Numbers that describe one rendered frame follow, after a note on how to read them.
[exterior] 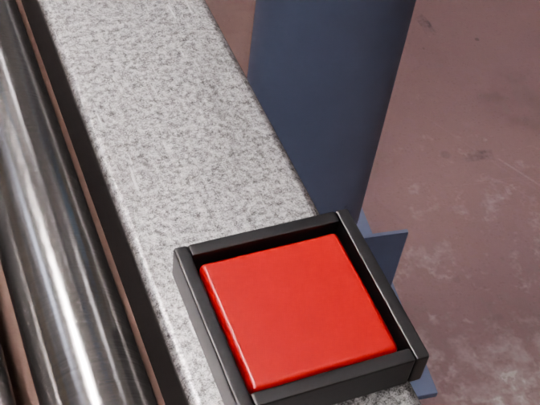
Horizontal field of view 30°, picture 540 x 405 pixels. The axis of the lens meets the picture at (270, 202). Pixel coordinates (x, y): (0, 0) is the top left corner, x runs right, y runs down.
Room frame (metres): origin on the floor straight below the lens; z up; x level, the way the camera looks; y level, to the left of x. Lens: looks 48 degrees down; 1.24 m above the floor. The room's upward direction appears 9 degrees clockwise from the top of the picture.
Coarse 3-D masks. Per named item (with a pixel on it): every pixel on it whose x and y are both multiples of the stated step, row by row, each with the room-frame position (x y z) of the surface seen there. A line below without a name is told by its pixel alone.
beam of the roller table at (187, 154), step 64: (64, 0) 0.41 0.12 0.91; (128, 0) 0.42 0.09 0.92; (192, 0) 0.42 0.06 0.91; (64, 64) 0.36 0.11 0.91; (128, 64) 0.37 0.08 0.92; (192, 64) 0.37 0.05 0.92; (128, 128) 0.32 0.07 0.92; (192, 128) 0.33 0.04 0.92; (256, 128) 0.34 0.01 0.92; (128, 192) 0.29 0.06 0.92; (192, 192) 0.29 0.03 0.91; (256, 192) 0.30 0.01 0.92; (128, 256) 0.26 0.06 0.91; (192, 384) 0.20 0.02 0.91
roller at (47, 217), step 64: (0, 0) 0.40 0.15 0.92; (0, 64) 0.35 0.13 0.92; (0, 128) 0.31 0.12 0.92; (0, 192) 0.28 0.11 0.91; (64, 192) 0.28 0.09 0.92; (0, 256) 0.25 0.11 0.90; (64, 256) 0.24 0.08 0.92; (64, 320) 0.21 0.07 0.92; (128, 320) 0.23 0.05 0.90; (64, 384) 0.19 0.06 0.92; (128, 384) 0.19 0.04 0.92
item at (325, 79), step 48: (288, 0) 0.83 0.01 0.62; (336, 0) 0.82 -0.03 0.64; (384, 0) 0.83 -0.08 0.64; (288, 48) 0.83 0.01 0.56; (336, 48) 0.82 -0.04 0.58; (384, 48) 0.84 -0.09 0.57; (288, 96) 0.82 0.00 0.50; (336, 96) 0.82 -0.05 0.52; (384, 96) 0.86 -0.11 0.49; (288, 144) 0.82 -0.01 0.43; (336, 144) 0.82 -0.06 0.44; (336, 192) 0.83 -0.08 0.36; (384, 240) 0.95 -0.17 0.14; (432, 384) 0.80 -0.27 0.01
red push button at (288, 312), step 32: (256, 256) 0.25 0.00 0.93; (288, 256) 0.25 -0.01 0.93; (320, 256) 0.26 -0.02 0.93; (224, 288) 0.23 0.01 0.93; (256, 288) 0.23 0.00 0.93; (288, 288) 0.24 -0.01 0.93; (320, 288) 0.24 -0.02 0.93; (352, 288) 0.24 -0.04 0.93; (224, 320) 0.22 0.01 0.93; (256, 320) 0.22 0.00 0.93; (288, 320) 0.22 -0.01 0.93; (320, 320) 0.22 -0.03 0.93; (352, 320) 0.23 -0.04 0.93; (256, 352) 0.21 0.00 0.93; (288, 352) 0.21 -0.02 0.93; (320, 352) 0.21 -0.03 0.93; (352, 352) 0.21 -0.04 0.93; (384, 352) 0.22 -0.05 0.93; (256, 384) 0.19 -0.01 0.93
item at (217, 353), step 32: (288, 224) 0.27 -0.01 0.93; (320, 224) 0.27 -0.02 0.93; (352, 224) 0.27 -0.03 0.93; (192, 256) 0.24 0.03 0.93; (224, 256) 0.25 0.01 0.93; (352, 256) 0.26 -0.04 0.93; (192, 288) 0.23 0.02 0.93; (384, 288) 0.24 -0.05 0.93; (192, 320) 0.22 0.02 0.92; (384, 320) 0.23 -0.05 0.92; (224, 352) 0.20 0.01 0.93; (416, 352) 0.22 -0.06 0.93; (224, 384) 0.19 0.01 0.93; (288, 384) 0.19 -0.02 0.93; (320, 384) 0.19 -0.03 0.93; (352, 384) 0.20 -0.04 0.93; (384, 384) 0.21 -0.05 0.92
